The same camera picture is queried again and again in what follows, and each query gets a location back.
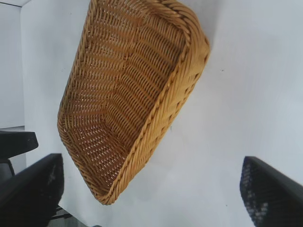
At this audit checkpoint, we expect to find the black bar-shaped fixture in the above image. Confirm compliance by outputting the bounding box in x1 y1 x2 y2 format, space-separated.
0 131 39 152

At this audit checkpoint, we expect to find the woven wicker basket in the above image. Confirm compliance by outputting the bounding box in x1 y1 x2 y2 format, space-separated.
56 0 211 206

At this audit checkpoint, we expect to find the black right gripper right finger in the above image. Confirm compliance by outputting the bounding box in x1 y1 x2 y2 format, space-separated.
239 155 303 227

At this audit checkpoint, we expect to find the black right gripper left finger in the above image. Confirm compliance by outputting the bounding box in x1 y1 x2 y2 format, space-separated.
0 153 65 227

